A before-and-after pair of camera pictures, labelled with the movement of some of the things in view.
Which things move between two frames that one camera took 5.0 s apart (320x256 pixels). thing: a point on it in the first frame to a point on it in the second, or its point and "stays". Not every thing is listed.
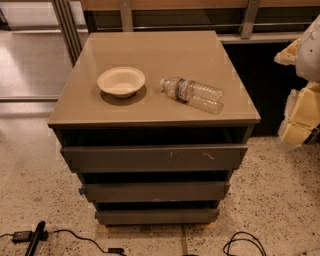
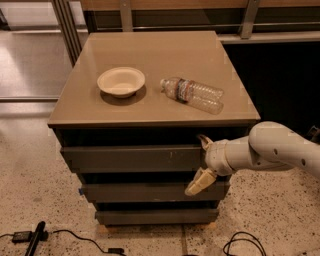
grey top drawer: (153, 158) stays
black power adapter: (22, 236) stays
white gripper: (310, 55) to (216, 158)
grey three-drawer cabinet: (154, 123) stays
